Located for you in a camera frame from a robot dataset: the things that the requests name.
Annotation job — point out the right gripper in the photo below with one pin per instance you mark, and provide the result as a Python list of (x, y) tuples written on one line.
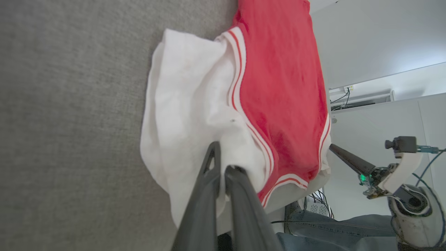
[(375, 181)]

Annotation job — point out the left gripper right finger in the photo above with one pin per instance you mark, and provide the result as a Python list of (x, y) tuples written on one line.
[(247, 216)]

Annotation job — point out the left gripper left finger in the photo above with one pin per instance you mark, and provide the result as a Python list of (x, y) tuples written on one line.
[(204, 209)]

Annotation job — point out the red and white garment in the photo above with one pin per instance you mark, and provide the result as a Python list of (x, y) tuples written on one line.
[(278, 87)]

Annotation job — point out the white partition board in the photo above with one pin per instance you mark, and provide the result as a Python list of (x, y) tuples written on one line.
[(376, 132)]

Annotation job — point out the blue denim jeans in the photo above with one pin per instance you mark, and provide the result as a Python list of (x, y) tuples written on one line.
[(331, 237)]

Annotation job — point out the grey fabric sofa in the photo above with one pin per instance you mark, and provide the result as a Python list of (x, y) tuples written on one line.
[(69, 122)]

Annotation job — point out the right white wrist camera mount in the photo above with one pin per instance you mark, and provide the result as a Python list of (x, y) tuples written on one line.
[(406, 168)]

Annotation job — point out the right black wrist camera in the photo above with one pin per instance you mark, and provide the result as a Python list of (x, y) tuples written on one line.
[(404, 144)]

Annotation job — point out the right teal camera plug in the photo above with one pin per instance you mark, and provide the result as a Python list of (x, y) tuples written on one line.
[(427, 149)]

